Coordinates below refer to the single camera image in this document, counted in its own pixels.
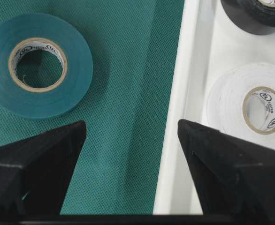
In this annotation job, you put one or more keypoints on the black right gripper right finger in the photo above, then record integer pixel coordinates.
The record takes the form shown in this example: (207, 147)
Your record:
(231, 175)

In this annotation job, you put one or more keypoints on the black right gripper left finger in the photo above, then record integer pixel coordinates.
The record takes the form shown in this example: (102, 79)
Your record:
(35, 172)

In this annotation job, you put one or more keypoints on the white tape roll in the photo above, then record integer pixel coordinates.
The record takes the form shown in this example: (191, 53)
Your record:
(242, 104)

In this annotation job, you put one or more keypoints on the black tape roll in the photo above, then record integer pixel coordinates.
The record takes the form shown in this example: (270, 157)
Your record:
(253, 16)

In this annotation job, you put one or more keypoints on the white plastic case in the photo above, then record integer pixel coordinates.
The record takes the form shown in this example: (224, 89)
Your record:
(210, 44)

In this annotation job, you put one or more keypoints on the green tape roll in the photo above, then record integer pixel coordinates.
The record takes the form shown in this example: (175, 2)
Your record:
(46, 66)

